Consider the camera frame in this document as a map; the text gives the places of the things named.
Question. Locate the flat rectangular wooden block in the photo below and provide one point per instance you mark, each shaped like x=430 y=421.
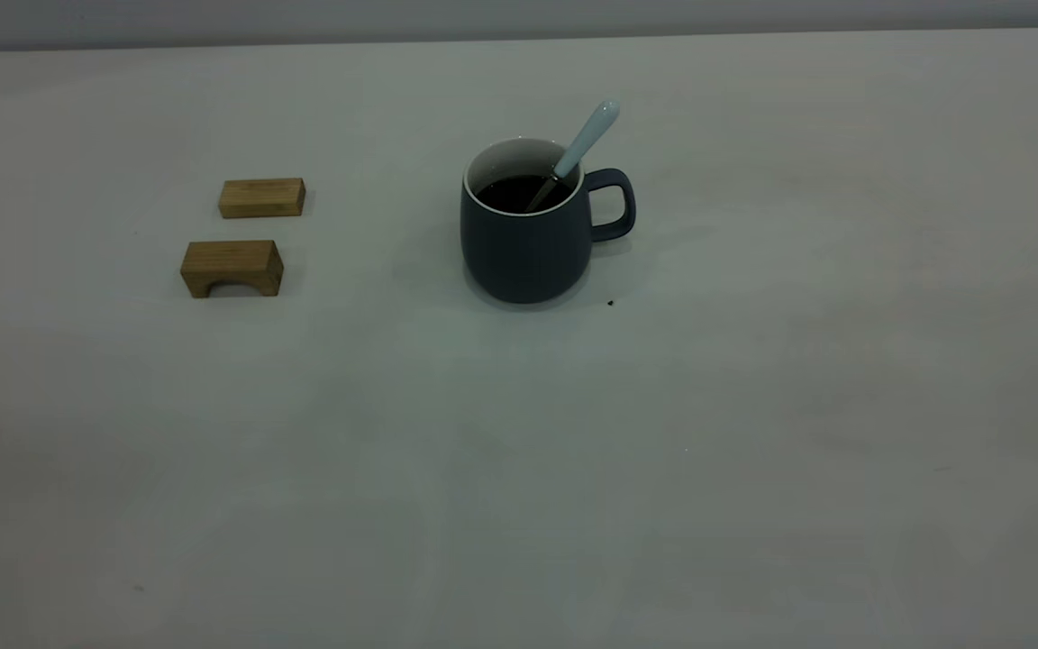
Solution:
x=262 y=198

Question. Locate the dark grey ceramic mug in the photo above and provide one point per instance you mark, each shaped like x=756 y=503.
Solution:
x=528 y=261

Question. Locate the arched wooden block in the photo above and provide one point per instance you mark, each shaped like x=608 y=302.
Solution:
x=231 y=261

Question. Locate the dark coffee liquid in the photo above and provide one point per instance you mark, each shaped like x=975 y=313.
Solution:
x=505 y=194

